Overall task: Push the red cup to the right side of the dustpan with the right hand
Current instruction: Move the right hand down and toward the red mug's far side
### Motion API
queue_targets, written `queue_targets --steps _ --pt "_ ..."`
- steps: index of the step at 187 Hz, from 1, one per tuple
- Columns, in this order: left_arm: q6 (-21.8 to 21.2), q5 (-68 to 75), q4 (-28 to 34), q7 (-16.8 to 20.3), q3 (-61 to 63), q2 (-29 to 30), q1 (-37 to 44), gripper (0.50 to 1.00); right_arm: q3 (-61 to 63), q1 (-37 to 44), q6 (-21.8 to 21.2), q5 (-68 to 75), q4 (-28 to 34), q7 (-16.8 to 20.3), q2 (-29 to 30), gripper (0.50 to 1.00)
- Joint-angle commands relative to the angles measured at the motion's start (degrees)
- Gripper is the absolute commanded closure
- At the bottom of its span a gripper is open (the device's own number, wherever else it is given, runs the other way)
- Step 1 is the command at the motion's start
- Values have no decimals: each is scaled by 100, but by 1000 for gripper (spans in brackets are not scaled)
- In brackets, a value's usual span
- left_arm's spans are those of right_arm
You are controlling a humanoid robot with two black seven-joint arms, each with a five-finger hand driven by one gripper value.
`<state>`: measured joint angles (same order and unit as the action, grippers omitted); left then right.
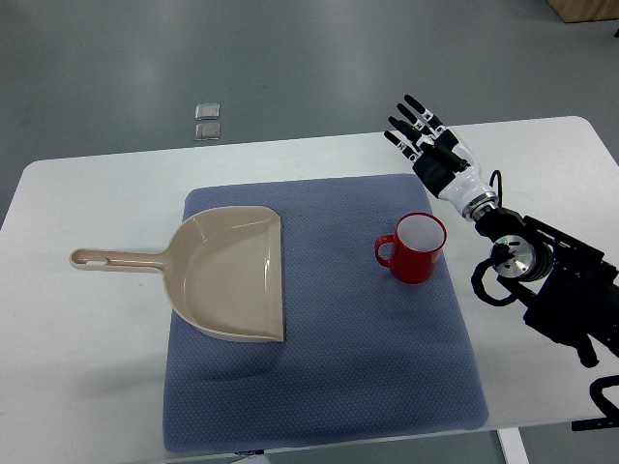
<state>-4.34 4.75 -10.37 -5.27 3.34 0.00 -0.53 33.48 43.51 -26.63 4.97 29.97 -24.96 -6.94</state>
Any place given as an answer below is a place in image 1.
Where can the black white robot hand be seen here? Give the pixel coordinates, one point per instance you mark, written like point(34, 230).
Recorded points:
point(441, 160)

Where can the blue fabric mat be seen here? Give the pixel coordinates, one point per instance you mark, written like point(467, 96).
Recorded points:
point(365, 355)

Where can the metal floor plate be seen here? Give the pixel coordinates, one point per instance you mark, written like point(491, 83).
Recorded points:
point(207, 131)
point(207, 111)

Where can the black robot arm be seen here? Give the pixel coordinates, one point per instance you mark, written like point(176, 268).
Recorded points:
point(567, 288)

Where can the wooden box corner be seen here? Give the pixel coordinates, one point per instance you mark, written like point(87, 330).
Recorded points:
point(575, 11)

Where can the beige plastic dustpan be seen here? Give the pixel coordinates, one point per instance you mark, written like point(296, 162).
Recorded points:
point(222, 272)

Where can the upper metal floor plate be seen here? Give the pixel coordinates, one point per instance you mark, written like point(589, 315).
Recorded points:
point(207, 111)

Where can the lower metal floor plate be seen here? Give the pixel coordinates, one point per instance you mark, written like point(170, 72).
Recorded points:
point(207, 131)

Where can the white table leg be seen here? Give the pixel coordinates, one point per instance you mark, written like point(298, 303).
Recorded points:
point(512, 446)

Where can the red mug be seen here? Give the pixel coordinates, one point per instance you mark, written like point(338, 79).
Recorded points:
point(411, 252)

